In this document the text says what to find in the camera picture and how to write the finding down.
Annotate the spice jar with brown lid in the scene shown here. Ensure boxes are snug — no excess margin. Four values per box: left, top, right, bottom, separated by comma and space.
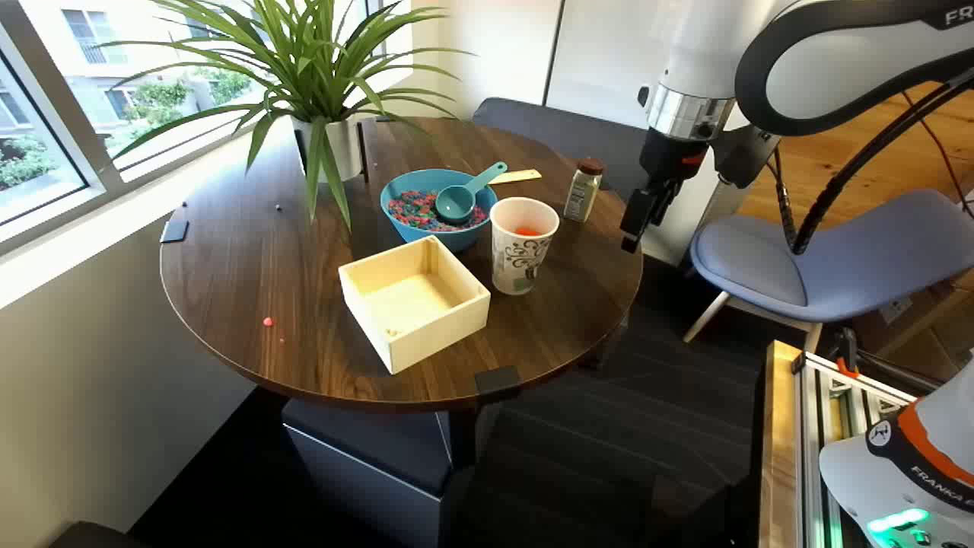
565, 159, 603, 222

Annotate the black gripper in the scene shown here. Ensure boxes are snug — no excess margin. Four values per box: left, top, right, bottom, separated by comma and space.
621, 132, 708, 254

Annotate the grey table clamp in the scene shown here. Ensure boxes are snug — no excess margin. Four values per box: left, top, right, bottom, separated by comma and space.
161, 210, 190, 242

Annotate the robot base with orange ring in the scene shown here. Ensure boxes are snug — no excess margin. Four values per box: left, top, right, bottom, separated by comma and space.
819, 363, 974, 548

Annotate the white plant pot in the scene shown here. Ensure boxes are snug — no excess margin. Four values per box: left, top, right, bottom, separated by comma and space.
294, 118, 364, 183

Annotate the teal measuring scoop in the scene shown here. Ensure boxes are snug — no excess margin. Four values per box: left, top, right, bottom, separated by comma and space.
436, 162, 509, 222

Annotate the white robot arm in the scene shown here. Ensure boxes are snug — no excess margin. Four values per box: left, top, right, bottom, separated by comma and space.
621, 0, 974, 254

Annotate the round dark wooden table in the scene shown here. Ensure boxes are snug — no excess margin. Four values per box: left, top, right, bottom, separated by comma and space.
159, 118, 643, 411

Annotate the green potted plant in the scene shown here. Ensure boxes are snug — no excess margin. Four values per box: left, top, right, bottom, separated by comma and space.
104, 0, 452, 224

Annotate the blue bowl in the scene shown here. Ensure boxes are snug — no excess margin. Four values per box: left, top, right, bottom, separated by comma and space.
381, 168, 497, 254

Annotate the light blue chair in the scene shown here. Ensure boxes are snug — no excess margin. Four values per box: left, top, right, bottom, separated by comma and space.
683, 189, 974, 352

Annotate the grey table base block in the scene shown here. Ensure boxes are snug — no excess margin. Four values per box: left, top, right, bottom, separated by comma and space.
283, 399, 455, 548

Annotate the light wooden box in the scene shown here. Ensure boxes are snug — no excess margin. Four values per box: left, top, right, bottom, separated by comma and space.
338, 238, 490, 373

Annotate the metal rail frame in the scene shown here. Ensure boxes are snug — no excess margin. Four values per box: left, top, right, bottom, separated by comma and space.
759, 340, 910, 548

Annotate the patterned paper cup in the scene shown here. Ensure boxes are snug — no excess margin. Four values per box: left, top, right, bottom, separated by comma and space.
490, 195, 560, 296

